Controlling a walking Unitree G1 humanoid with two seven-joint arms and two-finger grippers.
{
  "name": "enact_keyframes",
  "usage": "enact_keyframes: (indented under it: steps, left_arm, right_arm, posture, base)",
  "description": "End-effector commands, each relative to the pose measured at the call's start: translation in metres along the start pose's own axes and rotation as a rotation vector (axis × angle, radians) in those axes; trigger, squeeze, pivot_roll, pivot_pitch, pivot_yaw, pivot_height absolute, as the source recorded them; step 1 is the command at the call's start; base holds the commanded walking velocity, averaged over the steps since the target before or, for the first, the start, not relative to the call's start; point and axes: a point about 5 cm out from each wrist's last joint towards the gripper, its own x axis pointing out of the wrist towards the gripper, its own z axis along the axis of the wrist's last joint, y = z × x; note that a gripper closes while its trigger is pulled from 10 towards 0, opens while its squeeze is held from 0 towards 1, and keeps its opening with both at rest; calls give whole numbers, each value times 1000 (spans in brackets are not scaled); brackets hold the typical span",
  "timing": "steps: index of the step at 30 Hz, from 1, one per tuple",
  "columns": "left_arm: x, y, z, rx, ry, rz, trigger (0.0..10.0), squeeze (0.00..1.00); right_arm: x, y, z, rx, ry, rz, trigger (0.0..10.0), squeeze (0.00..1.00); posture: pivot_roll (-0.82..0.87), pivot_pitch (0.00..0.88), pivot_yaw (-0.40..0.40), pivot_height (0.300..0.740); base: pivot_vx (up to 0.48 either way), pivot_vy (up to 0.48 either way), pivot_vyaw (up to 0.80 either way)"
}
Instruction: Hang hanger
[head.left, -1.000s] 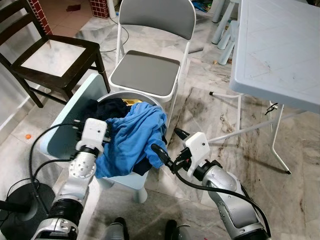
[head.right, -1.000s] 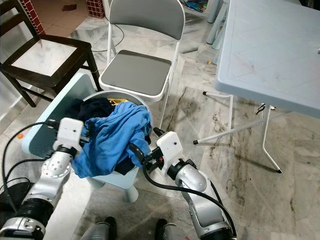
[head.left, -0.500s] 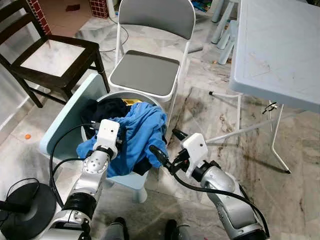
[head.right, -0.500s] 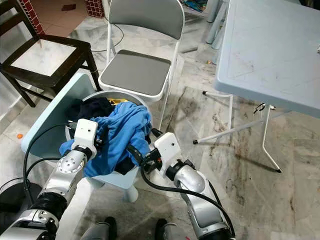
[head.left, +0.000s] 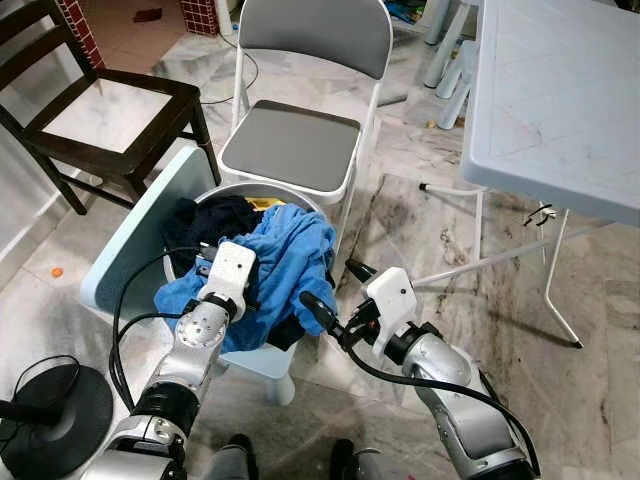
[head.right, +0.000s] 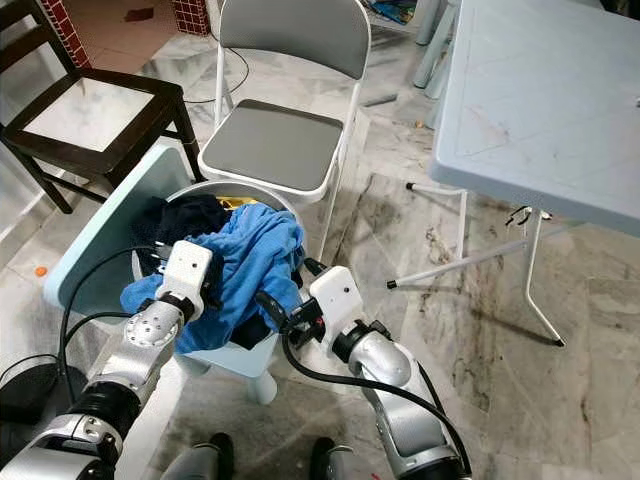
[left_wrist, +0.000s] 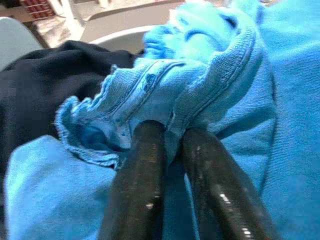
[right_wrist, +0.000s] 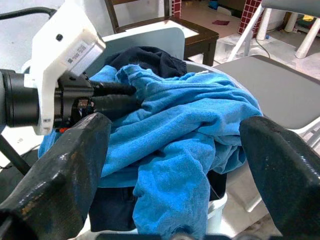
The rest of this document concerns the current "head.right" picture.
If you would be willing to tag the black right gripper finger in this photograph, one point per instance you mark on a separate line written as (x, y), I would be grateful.
(315, 269)
(273, 312)

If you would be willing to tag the bright blue garment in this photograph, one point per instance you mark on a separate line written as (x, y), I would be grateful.
(260, 260)

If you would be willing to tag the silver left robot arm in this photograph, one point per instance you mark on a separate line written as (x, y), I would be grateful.
(150, 340)

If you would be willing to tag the dark navy garment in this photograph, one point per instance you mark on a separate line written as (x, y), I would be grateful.
(190, 220)

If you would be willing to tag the yellow garment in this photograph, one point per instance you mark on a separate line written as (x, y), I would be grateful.
(238, 202)

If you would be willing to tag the grey round laundry basket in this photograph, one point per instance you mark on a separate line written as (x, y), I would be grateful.
(220, 187)

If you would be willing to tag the pale blue plastic chair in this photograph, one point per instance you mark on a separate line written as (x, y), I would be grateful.
(90, 250)

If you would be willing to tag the grey white folding chair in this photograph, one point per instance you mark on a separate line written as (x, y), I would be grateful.
(270, 145)

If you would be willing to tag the robot right leg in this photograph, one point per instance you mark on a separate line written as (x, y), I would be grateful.
(335, 462)

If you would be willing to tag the robot leg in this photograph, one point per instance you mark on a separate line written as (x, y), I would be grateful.
(335, 462)
(195, 460)

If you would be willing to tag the robot left leg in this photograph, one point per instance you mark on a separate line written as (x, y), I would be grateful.
(195, 460)

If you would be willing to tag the small orange ball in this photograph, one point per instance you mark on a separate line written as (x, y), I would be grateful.
(39, 271)

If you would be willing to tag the dark wooden chair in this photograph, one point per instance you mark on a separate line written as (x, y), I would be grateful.
(135, 82)

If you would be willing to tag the black round stand base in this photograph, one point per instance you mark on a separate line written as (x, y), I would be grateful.
(28, 415)

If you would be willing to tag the pale plastic stool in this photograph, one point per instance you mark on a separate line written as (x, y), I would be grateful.
(432, 50)

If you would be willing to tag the blue-grey plastic folding table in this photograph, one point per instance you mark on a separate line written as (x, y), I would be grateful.
(530, 100)

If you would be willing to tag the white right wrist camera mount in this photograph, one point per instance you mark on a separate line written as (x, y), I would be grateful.
(337, 293)

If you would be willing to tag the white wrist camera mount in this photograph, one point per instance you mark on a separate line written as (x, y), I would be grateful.
(185, 270)
(337, 293)

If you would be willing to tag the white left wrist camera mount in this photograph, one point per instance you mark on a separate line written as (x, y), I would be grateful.
(185, 270)

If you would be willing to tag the white metal table leg frame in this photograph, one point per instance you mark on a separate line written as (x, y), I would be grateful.
(450, 265)

